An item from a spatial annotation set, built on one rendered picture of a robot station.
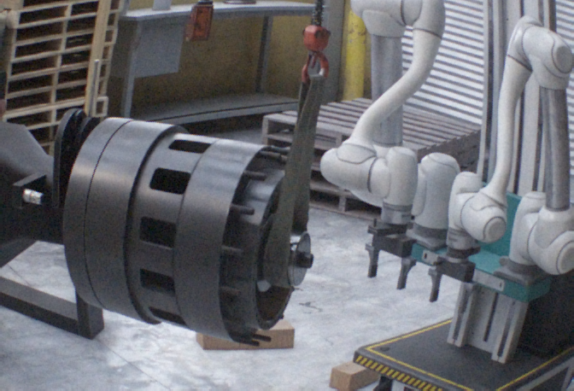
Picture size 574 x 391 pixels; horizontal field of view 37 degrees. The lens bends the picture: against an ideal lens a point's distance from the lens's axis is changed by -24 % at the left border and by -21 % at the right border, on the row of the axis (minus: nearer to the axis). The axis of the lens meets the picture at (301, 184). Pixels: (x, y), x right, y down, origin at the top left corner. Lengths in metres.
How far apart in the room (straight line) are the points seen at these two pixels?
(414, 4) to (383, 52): 0.23
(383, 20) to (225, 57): 5.62
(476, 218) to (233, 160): 0.63
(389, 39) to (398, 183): 0.48
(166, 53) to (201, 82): 1.23
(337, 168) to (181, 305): 0.75
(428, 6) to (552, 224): 0.84
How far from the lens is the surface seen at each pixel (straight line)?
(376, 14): 3.11
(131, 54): 7.06
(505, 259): 3.09
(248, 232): 2.44
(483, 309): 3.41
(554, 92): 2.66
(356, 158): 2.99
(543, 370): 3.29
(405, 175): 2.94
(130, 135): 2.62
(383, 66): 3.17
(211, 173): 2.47
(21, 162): 2.88
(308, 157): 2.57
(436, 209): 3.22
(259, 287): 2.59
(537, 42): 2.63
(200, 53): 8.45
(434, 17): 3.05
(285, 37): 9.13
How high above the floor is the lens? 1.66
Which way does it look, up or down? 14 degrees down
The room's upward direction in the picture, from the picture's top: 5 degrees clockwise
